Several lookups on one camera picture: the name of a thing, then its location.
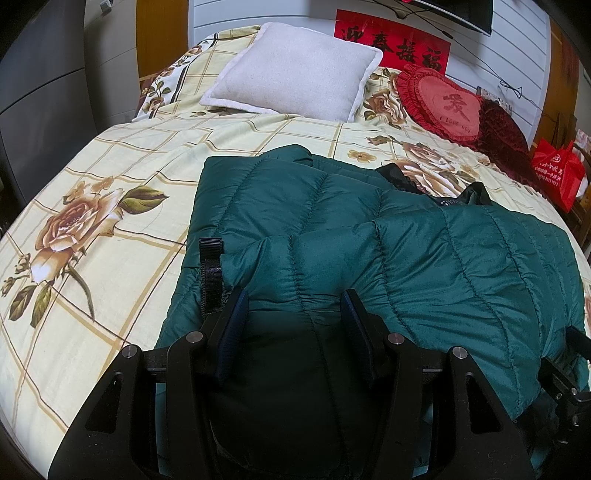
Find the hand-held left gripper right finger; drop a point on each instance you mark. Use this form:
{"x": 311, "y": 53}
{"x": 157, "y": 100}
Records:
{"x": 358, "y": 341}

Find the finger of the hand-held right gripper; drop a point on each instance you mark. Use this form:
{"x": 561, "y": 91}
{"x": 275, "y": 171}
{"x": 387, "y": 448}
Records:
{"x": 579, "y": 341}
{"x": 565, "y": 392}

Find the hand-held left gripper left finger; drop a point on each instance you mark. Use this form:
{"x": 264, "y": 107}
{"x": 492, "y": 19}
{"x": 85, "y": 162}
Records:
{"x": 233, "y": 332}

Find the green puffer jacket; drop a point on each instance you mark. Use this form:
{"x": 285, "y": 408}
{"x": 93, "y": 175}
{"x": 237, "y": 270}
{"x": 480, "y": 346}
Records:
{"x": 369, "y": 277}

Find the red shopping bag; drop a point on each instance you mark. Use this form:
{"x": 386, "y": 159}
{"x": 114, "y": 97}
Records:
{"x": 556, "y": 173}

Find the floral checked bed sheet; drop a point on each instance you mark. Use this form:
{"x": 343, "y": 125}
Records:
{"x": 92, "y": 207}

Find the dark red velvet cushion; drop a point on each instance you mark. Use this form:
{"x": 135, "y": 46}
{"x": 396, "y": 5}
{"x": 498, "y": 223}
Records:
{"x": 505, "y": 138}

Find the red heart cushion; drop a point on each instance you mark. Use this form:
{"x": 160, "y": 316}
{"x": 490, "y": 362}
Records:
{"x": 443, "y": 104}

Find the white pillow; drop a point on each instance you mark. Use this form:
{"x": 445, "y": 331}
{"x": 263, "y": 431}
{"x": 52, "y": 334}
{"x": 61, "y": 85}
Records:
{"x": 295, "y": 69}

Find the grey wardrobe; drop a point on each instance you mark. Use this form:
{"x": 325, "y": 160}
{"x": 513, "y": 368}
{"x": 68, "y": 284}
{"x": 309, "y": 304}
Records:
{"x": 41, "y": 69}

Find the red wall banner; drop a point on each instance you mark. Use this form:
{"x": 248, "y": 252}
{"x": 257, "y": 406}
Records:
{"x": 392, "y": 44}

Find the wall television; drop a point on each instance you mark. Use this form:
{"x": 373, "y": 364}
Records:
{"x": 457, "y": 11}

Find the white wall switch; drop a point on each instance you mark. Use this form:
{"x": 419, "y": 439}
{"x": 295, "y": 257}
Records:
{"x": 107, "y": 4}

